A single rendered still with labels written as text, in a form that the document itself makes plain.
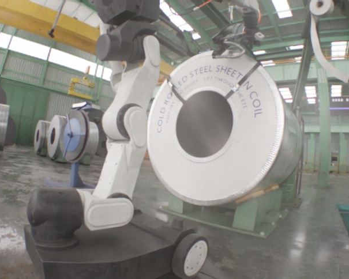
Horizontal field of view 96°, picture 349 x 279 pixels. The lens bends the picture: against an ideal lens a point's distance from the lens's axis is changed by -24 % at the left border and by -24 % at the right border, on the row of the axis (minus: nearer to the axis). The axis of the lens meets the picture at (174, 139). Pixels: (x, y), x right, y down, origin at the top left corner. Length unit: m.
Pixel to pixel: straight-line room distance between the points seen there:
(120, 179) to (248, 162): 0.82
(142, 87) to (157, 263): 0.69
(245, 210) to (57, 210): 1.24
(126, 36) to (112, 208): 0.66
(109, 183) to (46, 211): 0.27
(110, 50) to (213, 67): 0.97
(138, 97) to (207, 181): 0.84
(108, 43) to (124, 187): 0.56
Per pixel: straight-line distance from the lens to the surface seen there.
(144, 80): 0.88
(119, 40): 0.86
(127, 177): 0.83
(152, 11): 0.99
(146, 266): 0.78
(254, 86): 1.42
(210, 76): 1.61
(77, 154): 2.44
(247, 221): 1.58
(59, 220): 0.71
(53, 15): 16.22
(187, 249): 0.82
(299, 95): 2.69
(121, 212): 0.78
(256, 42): 1.29
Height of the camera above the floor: 0.51
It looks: 5 degrees up
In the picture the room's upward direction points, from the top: 6 degrees clockwise
